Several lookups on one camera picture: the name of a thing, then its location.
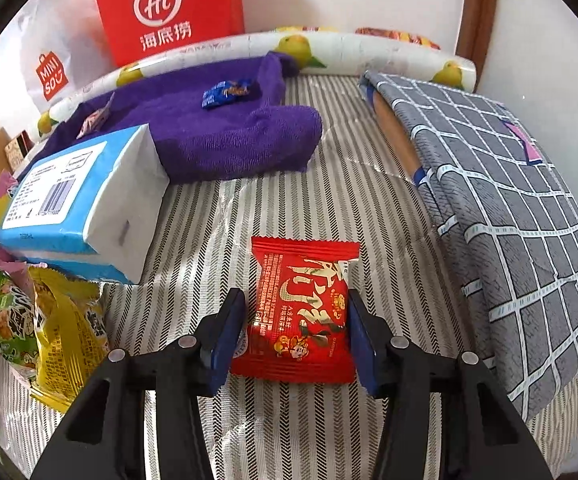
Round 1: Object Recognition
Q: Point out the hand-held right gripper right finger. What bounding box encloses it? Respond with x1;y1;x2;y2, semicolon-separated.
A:
346;290;552;480

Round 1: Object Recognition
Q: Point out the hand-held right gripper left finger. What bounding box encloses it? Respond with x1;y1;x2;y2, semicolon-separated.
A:
29;287;247;480

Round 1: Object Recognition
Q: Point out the red snack packet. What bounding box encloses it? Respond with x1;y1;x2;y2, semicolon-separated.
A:
230;235;361;384

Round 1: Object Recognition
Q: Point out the purple towel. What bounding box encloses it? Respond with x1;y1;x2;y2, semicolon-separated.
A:
29;51;324;181

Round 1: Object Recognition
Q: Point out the grey checked cloth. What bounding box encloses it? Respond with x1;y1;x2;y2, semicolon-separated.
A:
359;69;578;421

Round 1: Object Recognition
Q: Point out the blue white tissue pack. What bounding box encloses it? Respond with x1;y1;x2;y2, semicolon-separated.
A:
0;124;170;286

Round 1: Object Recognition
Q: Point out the tan flat pad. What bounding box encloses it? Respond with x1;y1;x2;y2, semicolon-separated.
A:
361;72;427;188

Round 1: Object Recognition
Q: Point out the green snack packet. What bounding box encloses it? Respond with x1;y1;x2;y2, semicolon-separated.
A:
0;267;44;386

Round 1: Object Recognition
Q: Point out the blue wrapped candy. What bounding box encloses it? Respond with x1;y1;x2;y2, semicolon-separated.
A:
201;76;254;109

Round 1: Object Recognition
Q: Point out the pink candy wrapper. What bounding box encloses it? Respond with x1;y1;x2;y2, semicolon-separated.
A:
76;94;116;140

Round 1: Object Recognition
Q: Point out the yellow teal snack packet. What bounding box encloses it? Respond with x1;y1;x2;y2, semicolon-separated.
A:
0;170;22;243

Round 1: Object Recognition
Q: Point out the brown book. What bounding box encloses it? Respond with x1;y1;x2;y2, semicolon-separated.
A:
4;132;32;168

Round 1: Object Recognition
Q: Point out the lemon print paper roll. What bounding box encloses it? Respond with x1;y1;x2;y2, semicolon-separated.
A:
36;27;477;136

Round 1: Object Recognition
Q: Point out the white plastic shopping bag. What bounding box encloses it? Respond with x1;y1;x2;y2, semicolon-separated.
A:
16;0;120;118

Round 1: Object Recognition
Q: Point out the red paper bag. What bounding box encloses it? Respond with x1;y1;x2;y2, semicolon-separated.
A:
91;0;246;68

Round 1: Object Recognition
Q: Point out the wooden door frame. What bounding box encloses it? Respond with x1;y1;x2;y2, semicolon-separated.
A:
456;0;500;93

